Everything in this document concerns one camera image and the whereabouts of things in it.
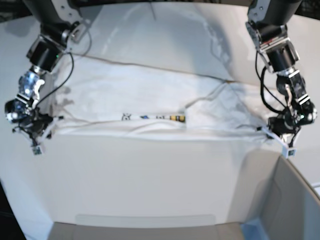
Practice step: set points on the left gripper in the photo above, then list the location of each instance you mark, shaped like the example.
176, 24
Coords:
277, 129

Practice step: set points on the white printed t-shirt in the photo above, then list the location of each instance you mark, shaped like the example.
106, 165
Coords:
97, 98

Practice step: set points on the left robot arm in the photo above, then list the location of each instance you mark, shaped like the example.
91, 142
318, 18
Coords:
267, 26

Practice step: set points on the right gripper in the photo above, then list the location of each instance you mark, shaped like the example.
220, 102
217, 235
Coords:
37, 128

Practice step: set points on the grey bin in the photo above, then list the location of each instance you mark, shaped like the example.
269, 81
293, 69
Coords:
271, 193

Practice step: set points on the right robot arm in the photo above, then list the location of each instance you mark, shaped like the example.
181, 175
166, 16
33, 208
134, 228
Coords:
61, 22

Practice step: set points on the grey front tray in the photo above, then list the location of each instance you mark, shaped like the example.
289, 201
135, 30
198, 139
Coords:
187, 227

